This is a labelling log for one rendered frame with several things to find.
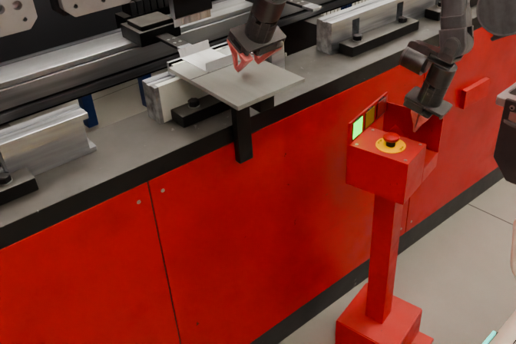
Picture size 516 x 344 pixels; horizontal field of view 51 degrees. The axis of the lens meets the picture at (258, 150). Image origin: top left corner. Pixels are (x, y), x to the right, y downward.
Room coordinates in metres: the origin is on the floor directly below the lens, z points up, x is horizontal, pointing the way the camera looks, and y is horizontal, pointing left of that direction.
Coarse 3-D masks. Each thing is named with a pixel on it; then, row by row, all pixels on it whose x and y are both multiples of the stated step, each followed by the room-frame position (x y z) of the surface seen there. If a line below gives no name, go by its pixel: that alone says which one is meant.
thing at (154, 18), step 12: (156, 12) 1.44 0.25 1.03; (132, 24) 1.37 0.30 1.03; (144, 24) 1.35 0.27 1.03; (156, 24) 1.36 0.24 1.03; (168, 24) 1.38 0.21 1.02; (132, 36) 1.35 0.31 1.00; (144, 36) 1.33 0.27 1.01; (156, 36) 1.34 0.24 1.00; (168, 36) 1.34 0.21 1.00; (180, 48) 1.25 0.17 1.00
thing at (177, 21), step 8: (168, 0) 1.19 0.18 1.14; (176, 0) 1.18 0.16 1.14; (184, 0) 1.20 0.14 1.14; (192, 0) 1.21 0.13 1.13; (200, 0) 1.22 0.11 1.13; (208, 0) 1.23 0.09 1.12; (176, 8) 1.18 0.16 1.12; (184, 8) 1.19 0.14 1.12; (192, 8) 1.21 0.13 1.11; (200, 8) 1.22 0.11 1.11; (208, 8) 1.23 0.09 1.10; (176, 16) 1.18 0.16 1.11; (184, 16) 1.19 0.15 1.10; (192, 16) 1.22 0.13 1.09; (200, 16) 1.23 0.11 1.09; (208, 16) 1.24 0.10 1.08; (176, 24) 1.19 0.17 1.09; (184, 24) 1.20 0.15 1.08
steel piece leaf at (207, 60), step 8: (208, 48) 1.24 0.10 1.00; (192, 56) 1.20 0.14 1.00; (200, 56) 1.20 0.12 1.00; (208, 56) 1.19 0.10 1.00; (216, 56) 1.19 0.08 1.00; (224, 56) 1.14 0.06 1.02; (232, 56) 1.15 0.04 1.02; (200, 64) 1.15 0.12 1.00; (208, 64) 1.11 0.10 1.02; (216, 64) 1.12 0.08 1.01; (224, 64) 1.14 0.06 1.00
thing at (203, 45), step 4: (196, 44) 1.23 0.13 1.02; (200, 44) 1.24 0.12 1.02; (204, 44) 1.24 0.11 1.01; (208, 44) 1.25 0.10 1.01; (184, 48) 1.21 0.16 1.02; (188, 48) 1.21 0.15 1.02; (192, 48) 1.22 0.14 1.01; (196, 48) 1.23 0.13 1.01; (200, 48) 1.23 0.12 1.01; (204, 48) 1.24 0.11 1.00; (180, 52) 1.20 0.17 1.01; (184, 52) 1.21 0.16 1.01; (188, 52) 1.21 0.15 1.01; (192, 52) 1.22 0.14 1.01; (196, 52) 1.22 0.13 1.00; (180, 56) 1.20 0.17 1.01; (184, 56) 1.20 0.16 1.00
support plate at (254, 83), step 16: (224, 48) 1.24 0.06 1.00; (192, 64) 1.16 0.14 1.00; (256, 64) 1.13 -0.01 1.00; (272, 64) 1.13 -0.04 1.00; (192, 80) 1.07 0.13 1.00; (208, 80) 1.07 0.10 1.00; (224, 80) 1.06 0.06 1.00; (240, 80) 1.06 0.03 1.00; (256, 80) 1.05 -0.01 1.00; (272, 80) 1.05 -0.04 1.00; (288, 80) 1.04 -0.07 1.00; (304, 80) 1.05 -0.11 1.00; (224, 96) 0.99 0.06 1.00; (240, 96) 0.98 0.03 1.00; (256, 96) 0.98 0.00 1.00
